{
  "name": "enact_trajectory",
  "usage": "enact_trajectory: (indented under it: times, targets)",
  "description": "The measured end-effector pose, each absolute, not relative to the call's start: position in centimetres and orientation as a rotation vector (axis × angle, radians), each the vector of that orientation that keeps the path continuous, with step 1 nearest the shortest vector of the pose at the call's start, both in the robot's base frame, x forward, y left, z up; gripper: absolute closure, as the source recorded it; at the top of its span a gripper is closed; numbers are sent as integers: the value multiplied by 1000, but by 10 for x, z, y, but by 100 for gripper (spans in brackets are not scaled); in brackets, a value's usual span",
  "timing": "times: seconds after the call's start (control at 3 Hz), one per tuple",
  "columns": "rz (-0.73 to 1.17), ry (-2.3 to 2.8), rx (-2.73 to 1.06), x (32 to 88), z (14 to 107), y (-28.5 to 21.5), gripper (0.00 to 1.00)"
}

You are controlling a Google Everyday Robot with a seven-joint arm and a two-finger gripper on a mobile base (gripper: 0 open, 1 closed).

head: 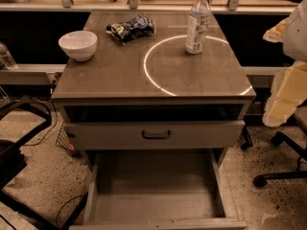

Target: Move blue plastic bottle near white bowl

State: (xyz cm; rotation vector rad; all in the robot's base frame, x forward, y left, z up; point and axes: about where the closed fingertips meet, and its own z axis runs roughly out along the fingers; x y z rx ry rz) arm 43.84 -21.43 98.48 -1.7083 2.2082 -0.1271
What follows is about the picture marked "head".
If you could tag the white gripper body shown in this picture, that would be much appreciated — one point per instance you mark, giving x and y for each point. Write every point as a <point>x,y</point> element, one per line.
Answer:
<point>295,38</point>

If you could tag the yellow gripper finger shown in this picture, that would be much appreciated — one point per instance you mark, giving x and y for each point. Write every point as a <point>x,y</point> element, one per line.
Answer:
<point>288,92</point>
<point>276,33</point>

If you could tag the clear plastic water bottle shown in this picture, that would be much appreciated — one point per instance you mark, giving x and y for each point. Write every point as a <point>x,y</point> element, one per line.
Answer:
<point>198,22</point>

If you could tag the white bowl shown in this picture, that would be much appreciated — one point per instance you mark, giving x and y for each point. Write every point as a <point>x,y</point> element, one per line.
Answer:
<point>79,45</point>

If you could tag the plastic bottle at left edge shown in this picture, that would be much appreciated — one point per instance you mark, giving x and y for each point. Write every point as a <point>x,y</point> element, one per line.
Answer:
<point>6,58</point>

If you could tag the blue crumpled chip bag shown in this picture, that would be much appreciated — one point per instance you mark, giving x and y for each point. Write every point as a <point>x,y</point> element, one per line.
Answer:
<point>139,26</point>

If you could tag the grey drawer cabinet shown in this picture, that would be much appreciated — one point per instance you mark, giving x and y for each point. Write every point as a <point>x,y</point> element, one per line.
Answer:
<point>153,79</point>

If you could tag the open bottom drawer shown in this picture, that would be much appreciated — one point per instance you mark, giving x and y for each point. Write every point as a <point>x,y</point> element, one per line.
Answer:
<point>157,190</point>

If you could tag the middle drawer with black handle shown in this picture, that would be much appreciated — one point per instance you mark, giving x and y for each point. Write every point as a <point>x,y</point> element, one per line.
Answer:
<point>154,135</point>

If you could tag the wire mesh basket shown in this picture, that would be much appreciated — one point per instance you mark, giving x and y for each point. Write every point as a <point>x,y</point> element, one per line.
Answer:
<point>63,142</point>

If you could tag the black chair frame left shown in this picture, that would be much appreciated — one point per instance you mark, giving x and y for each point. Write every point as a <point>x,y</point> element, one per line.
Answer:
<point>12,162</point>

